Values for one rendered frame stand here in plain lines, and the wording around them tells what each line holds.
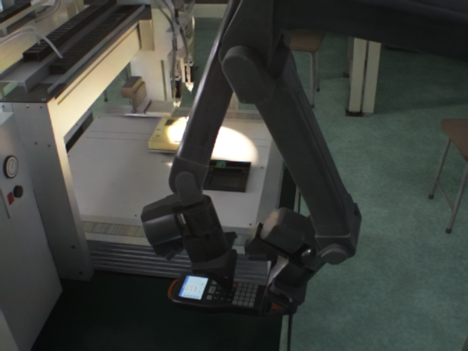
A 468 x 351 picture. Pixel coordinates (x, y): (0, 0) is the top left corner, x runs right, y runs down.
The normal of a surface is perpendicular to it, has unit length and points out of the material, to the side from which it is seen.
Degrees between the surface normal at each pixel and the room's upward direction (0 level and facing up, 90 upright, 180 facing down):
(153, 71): 90
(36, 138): 90
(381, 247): 0
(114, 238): 0
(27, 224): 90
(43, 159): 90
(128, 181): 0
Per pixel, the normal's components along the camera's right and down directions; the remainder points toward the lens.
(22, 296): 0.99, 0.07
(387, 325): -0.01, -0.83
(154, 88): -0.14, 0.55
